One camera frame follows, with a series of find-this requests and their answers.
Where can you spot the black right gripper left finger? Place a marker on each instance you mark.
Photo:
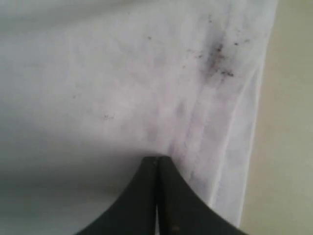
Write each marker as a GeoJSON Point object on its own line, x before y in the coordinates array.
{"type": "Point", "coordinates": [134, 212]}

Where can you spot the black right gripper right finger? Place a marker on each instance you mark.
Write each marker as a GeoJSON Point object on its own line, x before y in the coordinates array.
{"type": "Point", "coordinates": [181, 211]}

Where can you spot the white t-shirt with red patch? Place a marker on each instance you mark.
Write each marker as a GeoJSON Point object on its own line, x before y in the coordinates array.
{"type": "Point", "coordinates": [89, 87]}

